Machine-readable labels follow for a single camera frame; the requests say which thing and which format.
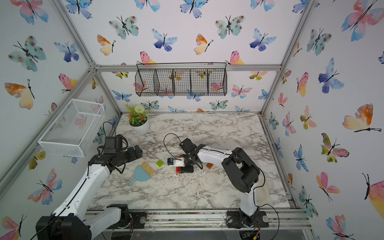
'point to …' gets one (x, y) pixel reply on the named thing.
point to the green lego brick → (160, 163)
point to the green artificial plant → (138, 116)
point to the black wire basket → (182, 78)
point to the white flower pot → (141, 130)
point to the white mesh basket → (72, 128)
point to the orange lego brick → (209, 165)
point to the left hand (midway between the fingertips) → (136, 151)
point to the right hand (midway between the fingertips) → (182, 165)
